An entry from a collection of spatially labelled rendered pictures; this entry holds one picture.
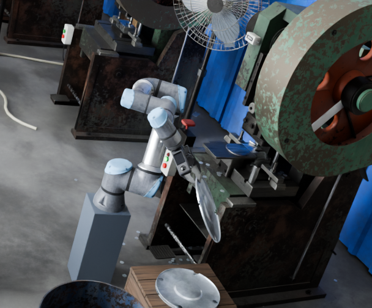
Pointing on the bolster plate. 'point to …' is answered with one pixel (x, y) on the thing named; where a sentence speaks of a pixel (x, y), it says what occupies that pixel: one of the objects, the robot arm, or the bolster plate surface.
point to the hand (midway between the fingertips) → (197, 182)
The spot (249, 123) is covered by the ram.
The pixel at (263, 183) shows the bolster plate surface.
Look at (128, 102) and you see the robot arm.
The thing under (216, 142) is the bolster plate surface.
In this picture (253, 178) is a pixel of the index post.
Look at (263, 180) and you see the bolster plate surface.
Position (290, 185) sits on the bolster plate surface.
